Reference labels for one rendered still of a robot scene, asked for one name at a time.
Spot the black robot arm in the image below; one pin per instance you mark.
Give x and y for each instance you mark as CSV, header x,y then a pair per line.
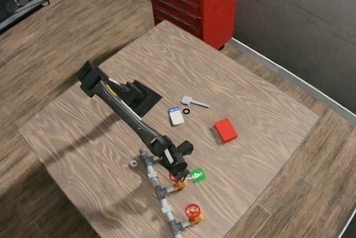
x,y
108,90

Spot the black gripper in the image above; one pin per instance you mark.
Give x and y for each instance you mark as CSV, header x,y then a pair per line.
x,y
168,166

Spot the red rectangular block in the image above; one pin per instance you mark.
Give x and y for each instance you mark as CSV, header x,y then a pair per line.
x,y
225,130

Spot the green tag on white chain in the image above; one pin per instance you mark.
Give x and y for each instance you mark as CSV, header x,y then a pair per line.
x,y
197,175

